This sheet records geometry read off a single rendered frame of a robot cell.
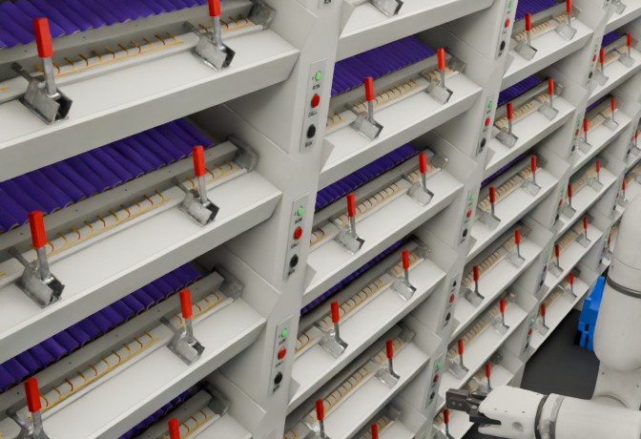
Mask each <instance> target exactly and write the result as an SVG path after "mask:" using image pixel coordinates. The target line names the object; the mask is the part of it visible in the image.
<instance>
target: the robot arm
mask: <svg viewBox="0 0 641 439"><path fill-rule="evenodd" d="M592 345H593V350H594V353H595V355H596V357H597V358H598V359H599V361H600V366H599V371H598V376H597V381H596V386H595V390H594V392H593V395H592V397H591V399H590V400H582V399H577V398H572V397H568V396H563V395H558V394H553V393H552V394H550V395H549V396H548V395H542V394H539V393H536V392H532V391H529V390H525V389H521V388H518V387H508V386H497V387H495V388H492V389H491V390H489V391H486V392H480V391H472V392H471V394H470V391H465V390H461V389H457V388H452V387H451V388H450V389H449V390H448V391H447V392H446V393H445V406H446V407H447V408H450V409H455V410H459V411H463V412H466V414H468V415H469V422H470V423H480V424H481V425H480V426H479V427H478V431H479V432H481V433H483V434H487V435H493V436H498V437H504V438H510V439H641V411H639V408H640V405H641V193H640V194H638V195H637V196H635V197H634V198H633V199H632V200H631V202H630V203H629V204H628V206H627V208H626V209H625V212H624V214H623V217H622V219H621V222H620V226H619V229H618V233H617V237H616V241H615V245H614V248H613V252H612V256H611V260H610V267H609V271H608V275H607V279H606V283H605V287H604V291H603V296H602V300H601V303H600V307H599V312H598V316H597V321H596V325H595V329H594V334H593V341H592Z"/></svg>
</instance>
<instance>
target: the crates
mask: <svg viewBox="0 0 641 439"><path fill-rule="evenodd" d="M604 279H605V277H602V276H598V278H597V282H596V285H595V286H594V288H593V289H592V291H591V292H590V294H589V296H588V297H586V298H585V299H584V303H583V307H582V311H581V315H580V319H579V325H578V328H577V331H576V335H575V339H574V343H573V344H574V345H579V346H581V347H583V348H587V349H590V350H593V345H592V341H593V334H594V329H595V325H596V321H597V316H598V312H599V307H600V303H601V300H602V296H603V291H604V287H605V285H604V284H603V283H604ZM593 351H594V350H593Z"/></svg>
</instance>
